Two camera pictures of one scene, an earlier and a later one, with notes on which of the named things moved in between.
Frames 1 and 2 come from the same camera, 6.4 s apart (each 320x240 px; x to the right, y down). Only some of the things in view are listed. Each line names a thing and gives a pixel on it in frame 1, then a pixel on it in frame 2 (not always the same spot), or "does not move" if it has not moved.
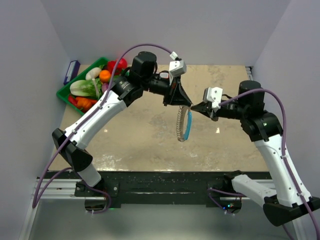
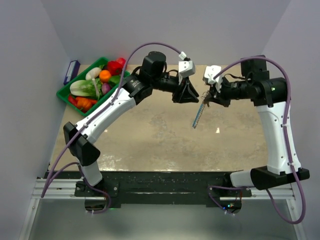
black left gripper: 179,97 -> 185,92
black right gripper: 205,108 -> 219,98
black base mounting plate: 157,189 does not move
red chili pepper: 73,100 does not move
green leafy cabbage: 85,88 does not move
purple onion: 105,86 does not move
